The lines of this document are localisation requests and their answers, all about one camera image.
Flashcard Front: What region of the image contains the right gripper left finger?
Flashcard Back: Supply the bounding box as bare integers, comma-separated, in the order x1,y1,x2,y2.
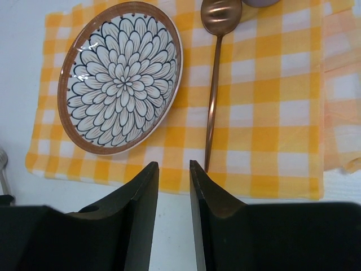
1,162,159,270

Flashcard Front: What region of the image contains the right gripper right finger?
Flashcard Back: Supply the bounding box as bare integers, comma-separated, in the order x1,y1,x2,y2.
190,160,360,270

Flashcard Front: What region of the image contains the yellow checkered cloth napkin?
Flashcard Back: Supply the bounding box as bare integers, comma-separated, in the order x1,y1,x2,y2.
25,1,354,199

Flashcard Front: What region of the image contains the floral patterned ceramic plate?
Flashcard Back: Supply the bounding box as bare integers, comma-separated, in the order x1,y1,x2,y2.
58,1,183,155

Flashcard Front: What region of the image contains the copper spoon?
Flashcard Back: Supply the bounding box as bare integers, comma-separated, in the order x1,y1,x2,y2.
201,0,243,172

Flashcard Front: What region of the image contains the lavender plastic cup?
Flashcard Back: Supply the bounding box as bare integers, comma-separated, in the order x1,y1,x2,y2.
243,0,280,8

